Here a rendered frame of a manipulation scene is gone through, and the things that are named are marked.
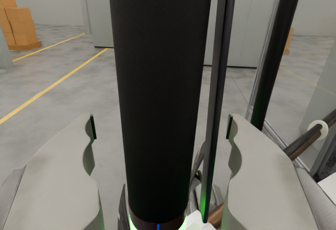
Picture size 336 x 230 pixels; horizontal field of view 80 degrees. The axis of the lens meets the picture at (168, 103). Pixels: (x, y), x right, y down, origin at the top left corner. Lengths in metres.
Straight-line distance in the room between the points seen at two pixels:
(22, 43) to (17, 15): 0.87
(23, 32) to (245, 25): 6.75
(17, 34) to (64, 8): 5.98
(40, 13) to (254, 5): 11.97
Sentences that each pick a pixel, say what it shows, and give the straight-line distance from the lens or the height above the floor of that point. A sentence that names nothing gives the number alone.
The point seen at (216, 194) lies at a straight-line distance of 0.76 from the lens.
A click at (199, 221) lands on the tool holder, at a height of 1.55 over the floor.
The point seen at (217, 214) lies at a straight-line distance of 0.22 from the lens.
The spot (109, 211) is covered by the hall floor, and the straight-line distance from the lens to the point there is 2.13.
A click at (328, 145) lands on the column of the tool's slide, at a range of 0.85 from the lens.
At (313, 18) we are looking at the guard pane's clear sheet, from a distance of 1.23.
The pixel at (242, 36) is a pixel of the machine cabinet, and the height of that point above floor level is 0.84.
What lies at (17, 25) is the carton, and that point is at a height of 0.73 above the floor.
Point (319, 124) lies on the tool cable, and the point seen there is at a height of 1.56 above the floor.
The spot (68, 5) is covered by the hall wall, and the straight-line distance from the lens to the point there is 13.78.
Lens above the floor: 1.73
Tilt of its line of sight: 28 degrees down
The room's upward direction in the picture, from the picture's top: 2 degrees clockwise
